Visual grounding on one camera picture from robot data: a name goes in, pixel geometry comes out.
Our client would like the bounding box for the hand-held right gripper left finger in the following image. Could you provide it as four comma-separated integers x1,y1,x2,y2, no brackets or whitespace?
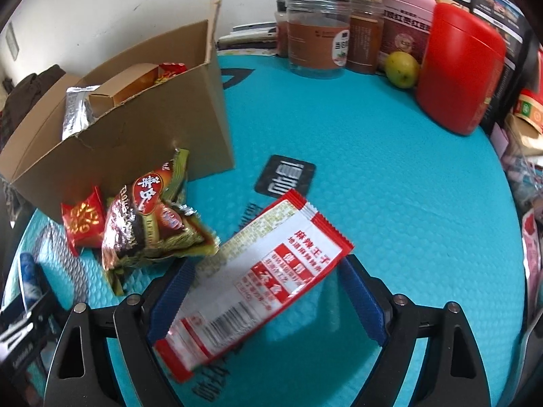
44,258,200,407

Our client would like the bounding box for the white silver snack packet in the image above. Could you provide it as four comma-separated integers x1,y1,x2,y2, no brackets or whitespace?
62,85,101,141

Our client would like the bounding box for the white flat device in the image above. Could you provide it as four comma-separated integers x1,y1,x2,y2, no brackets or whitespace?
218,21,279,50

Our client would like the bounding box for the black printed pouch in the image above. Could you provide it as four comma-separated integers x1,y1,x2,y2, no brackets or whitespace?
420,0,536,136

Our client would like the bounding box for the red canister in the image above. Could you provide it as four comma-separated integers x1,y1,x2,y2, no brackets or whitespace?
416,2,508,137

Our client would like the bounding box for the brown cardboard box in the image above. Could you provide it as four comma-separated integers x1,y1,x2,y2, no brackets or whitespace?
0,0,235,223

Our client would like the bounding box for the red gold snack packet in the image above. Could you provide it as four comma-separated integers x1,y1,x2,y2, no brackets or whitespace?
153,63,188,84

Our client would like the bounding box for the small framed wall picture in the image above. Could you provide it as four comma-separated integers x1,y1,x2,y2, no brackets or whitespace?
6,23,20,62

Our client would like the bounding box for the small jar with black lid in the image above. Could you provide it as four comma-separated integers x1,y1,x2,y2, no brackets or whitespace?
275,0,292,58

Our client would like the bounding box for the brown spice jar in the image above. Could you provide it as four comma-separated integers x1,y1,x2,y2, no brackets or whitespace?
345,0,385,75

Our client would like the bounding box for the small tan cardboard box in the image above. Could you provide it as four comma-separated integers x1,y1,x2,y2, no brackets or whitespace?
87,63,160,118

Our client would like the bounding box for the brown coat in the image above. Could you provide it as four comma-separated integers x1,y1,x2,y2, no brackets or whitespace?
0,64,65,137

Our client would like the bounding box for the dark red green snack packet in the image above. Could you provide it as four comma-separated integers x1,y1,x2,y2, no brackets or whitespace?
101,148,220,296

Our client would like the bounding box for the pink bottle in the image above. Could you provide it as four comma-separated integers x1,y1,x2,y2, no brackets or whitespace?
379,0,437,67

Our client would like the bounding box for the red white snack packet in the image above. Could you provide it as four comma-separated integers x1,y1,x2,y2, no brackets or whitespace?
153,189,355,385

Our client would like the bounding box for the wide jar with brown powder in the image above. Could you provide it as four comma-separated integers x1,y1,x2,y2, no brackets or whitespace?
285,0,352,79

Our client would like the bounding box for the clear bag of pink sweets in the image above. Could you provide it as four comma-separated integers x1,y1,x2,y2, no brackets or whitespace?
501,136,543,223

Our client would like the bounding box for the small red snack packet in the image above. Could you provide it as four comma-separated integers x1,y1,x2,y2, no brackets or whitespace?
60,186,107,256

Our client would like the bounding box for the yellow green lemon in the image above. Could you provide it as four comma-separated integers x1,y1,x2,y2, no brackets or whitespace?
385,51,420,90

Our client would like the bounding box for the red orange snack packet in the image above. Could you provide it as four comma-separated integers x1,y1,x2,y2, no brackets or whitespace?
513,88,543,133

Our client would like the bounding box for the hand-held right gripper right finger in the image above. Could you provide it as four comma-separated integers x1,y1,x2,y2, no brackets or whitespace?
339,255,489,407

